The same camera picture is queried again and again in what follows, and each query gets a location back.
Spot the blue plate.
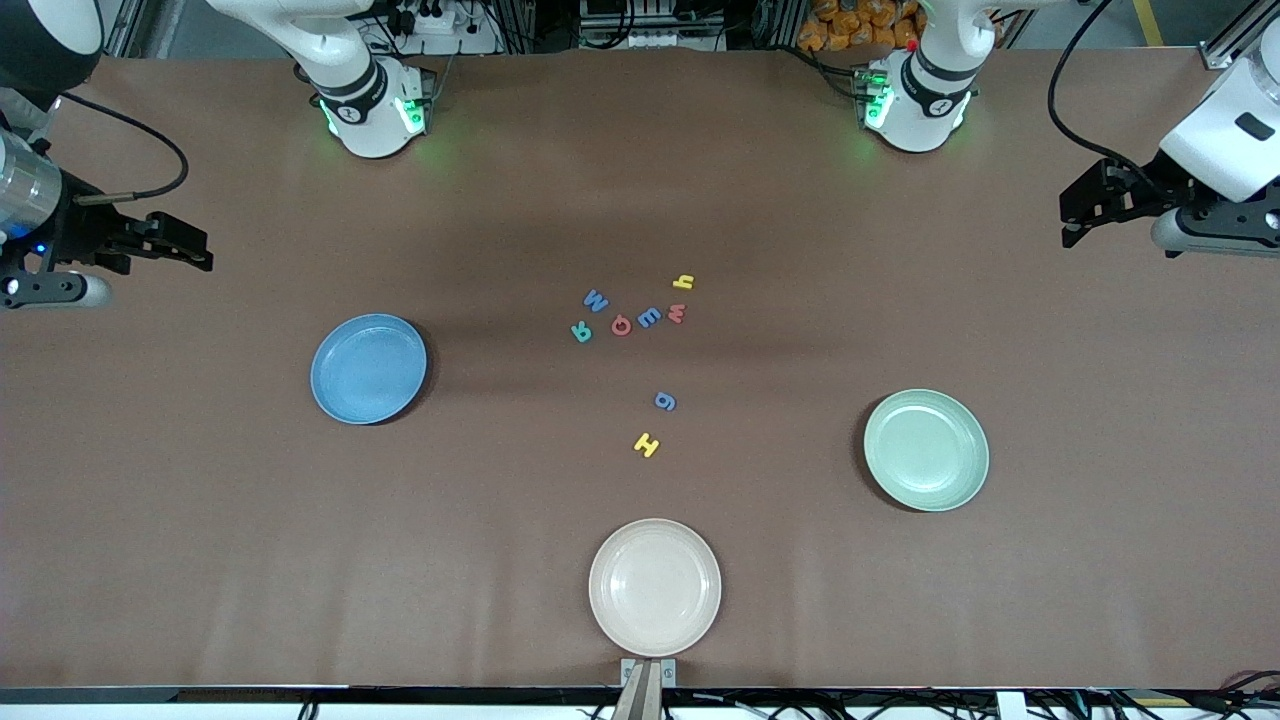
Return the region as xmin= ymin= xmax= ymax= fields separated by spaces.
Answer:
xmin=310 ymin=313 xmax=429 ymax=426

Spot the green plate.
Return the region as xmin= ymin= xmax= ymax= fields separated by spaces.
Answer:
xmin=864 ymin=389 xmax=990 ymax=513

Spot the beige plate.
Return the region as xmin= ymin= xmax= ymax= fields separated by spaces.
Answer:
xmin=588 ymin=518 xmax=722 ymax=658

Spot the orange snack bag pile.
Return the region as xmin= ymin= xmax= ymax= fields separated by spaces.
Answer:
xmin=797 ymin=0 xmax=926 ymax=53

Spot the white power strip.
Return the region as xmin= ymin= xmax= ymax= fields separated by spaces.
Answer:
xmin=390 ymin=0 xmax=473 ymax=37

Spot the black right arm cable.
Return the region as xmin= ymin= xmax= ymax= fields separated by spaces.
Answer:
xmin=60 ymin=92 xmax=191 ymax=206

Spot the aluminium frame profile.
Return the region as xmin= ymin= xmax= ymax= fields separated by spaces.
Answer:
xmin=1203 ymin=0 xmax=1280 ymax=71
xmin=100 ymin=0 xmax=161 ymax=57

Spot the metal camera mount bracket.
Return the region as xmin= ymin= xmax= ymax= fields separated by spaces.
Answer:
xmin=620 ymin=658 xmax=677 ymax=720

